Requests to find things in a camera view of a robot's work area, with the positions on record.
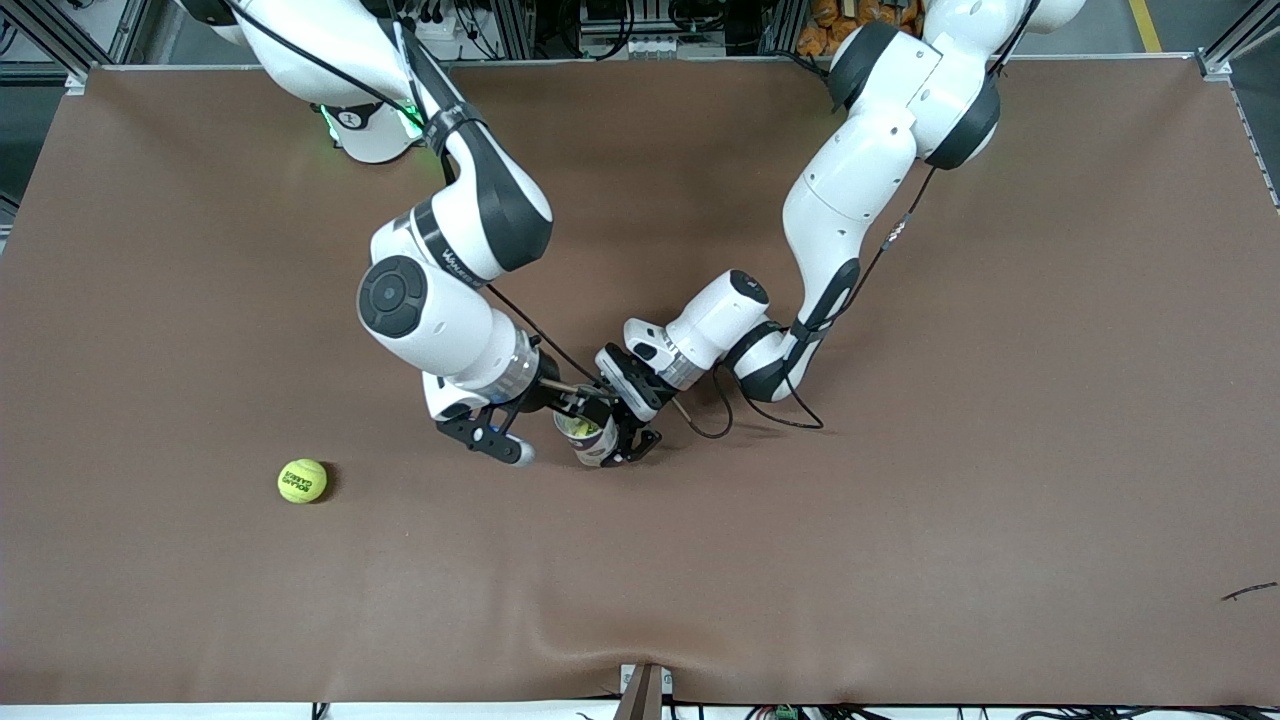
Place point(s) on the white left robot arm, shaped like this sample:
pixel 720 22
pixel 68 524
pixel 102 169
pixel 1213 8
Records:
pixel 860 190

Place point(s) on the aluminium frame post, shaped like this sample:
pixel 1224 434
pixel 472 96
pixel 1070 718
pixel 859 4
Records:
pixel 130 30
pixel 512 25
pixel 1222 62

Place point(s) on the white terminal block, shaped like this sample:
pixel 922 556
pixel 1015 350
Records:
pixel 640 45

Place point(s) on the orange snack bags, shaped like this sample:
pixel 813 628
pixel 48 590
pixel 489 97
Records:
pixel 815 40

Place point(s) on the brown table mat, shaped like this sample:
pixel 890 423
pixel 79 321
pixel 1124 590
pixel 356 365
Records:
pixel 640 560

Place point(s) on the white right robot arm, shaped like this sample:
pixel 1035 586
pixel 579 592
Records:
pixel 430 320

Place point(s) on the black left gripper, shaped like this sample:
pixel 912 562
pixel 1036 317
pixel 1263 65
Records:
pixel 634 393

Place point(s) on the Roland Garros yellow tennis ball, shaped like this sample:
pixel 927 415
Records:
pixel 302 481

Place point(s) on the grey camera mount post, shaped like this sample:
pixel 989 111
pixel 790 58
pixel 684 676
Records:
pixel 643 695

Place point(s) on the green terminal connector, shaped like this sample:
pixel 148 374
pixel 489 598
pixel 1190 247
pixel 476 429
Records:
pixel 783 713

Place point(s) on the white power strip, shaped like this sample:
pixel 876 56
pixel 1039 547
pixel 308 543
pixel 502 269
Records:
pixel 450 25

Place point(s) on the Wilson tennis ball can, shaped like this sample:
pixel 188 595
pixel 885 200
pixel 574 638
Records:
pixel 595 452

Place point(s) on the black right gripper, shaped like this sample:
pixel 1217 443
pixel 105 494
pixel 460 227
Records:
pixel 548 397

